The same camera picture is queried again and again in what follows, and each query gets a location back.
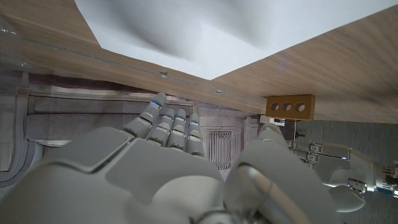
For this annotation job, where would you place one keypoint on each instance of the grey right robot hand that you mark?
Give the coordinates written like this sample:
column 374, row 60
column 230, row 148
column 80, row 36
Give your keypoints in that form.
column 140, row 180

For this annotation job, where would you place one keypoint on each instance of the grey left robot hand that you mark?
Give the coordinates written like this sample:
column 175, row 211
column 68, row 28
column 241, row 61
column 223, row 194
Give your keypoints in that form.
column 345, row 168

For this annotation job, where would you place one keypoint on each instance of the white paper sheet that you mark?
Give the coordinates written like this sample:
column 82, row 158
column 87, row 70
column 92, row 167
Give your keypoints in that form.
column 217, row 31

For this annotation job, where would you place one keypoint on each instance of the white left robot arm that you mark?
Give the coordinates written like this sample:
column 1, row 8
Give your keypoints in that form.
column 388, row 180

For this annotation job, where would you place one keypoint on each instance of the brown block with holes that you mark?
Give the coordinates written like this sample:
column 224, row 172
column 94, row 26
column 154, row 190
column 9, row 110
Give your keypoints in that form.
column 290, row 107

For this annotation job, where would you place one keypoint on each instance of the clear plastic clamshell container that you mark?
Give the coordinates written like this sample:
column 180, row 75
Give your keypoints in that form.
column 9, row 43

